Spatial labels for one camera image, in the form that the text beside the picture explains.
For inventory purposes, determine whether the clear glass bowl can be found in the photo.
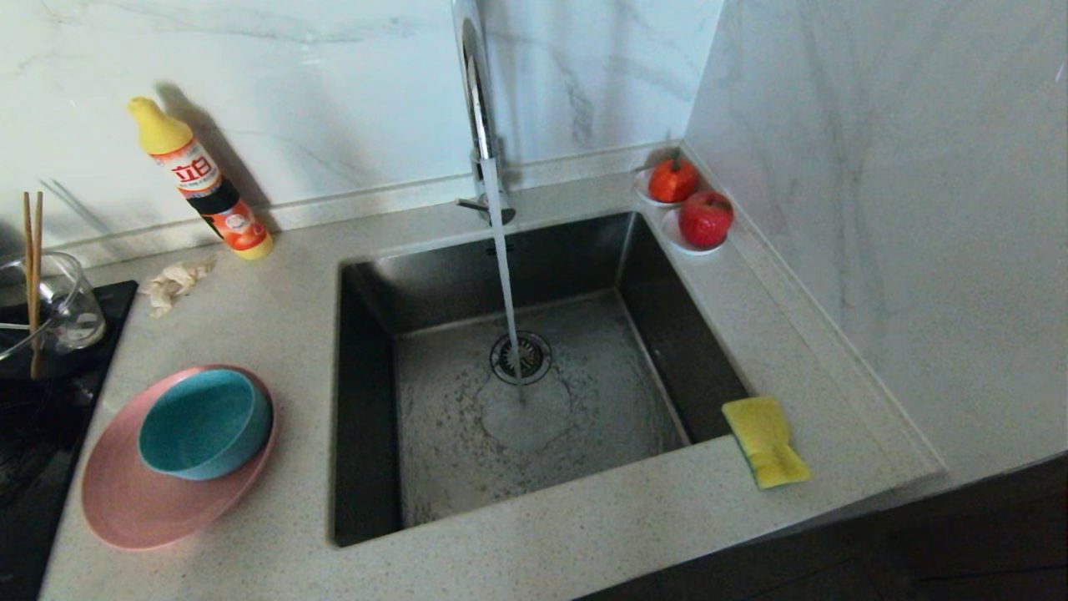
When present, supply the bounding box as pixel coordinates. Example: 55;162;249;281
0;250;107;361

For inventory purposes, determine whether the teal bowl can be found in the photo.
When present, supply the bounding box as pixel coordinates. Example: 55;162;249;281
138;369;274;481

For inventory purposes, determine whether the crumpled paper scrap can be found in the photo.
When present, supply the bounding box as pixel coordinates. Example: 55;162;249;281
140;255;219;319

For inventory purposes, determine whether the brown wooden chopstick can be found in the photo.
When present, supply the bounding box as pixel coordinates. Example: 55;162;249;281
23;192;39;381

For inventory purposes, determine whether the red tomato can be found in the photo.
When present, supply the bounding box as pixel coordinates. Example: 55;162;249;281
648;152;699;202

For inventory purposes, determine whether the chrome faucet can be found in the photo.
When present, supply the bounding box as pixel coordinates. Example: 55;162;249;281
446;0;518;227

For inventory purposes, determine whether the running water stream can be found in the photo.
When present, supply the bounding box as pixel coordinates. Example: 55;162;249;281
482;154;528;410

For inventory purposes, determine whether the yellow green sponge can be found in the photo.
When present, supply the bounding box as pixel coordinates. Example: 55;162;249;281
721;396;812;490

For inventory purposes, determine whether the black cooktop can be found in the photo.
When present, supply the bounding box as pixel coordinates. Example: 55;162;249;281
0;280;139;601

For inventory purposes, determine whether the orange dish soap bottle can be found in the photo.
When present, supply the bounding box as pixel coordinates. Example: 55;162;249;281
128;97;275;260

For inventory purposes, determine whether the pink plate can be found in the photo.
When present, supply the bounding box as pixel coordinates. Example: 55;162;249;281
81;365;280;551

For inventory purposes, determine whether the red apple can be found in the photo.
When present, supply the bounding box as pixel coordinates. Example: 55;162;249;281
678;189;735;249

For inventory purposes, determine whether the stainless steel sink basin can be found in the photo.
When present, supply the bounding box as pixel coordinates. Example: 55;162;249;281
332;209;752;548

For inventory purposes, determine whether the round metal drain strainer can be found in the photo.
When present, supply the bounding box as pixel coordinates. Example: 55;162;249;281
490;330;553;386

